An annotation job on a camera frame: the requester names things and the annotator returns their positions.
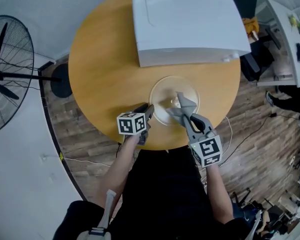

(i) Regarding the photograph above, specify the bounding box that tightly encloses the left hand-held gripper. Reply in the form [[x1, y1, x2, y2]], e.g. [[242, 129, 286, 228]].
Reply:
[[116, 103, 156, 146]]

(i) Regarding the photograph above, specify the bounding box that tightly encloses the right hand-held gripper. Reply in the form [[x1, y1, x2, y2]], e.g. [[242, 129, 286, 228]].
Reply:
[[179, 113, 224, 169]]

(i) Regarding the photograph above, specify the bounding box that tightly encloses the grey cloth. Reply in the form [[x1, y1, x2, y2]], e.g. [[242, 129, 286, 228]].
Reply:
[[164, 91, 199, 129]]

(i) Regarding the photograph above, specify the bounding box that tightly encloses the glass microwave turntable plate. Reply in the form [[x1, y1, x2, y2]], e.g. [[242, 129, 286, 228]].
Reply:
[[149, 75, 200, 127]]

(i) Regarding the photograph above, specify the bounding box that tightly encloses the person's right forearm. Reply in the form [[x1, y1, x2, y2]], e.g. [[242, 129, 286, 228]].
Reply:
[[205, 163, 235, 225]]

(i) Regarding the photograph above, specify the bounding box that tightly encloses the person's left forearm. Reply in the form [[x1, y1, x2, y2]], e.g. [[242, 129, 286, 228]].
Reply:
[[92, 133, 141, 206]]

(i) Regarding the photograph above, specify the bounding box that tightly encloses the white microwave oven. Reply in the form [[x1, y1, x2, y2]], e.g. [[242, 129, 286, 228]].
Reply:
[[131, 0, 252, 69]]

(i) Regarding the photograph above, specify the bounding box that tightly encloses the yellow cloth bundle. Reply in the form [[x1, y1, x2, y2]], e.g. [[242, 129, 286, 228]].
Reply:
[[241, 17, 260, 39]]

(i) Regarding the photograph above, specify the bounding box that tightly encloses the person's black clothing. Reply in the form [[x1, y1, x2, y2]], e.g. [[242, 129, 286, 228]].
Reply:
[[52, 146, 255, 240]]

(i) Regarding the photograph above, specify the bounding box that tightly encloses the black box under desk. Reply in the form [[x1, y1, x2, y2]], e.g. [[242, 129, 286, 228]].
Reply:
[[239, 40, 276, 83]]

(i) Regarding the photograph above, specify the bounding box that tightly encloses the white desk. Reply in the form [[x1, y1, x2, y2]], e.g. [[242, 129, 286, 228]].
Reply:
[[255, 0, 300, 88]]

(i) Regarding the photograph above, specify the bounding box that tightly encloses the black standing fan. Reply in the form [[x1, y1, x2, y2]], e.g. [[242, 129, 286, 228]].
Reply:
[[0, 14, 74, 136]]

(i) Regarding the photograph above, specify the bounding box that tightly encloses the thin white cable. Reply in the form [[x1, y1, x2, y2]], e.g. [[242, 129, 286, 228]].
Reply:
[[221, 115, 234, 161]]

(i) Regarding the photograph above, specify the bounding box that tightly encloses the black floor cable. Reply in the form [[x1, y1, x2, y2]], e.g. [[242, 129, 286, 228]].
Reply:
[[223, 112, 300, 160]]

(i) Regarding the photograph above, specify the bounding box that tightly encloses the white floor cable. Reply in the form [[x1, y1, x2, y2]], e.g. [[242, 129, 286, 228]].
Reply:
[[61, 156, 111, 168]]

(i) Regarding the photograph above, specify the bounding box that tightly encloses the white shoulder strap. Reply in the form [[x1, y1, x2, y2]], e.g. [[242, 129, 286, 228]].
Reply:
[[88, 188, 118, 240]]

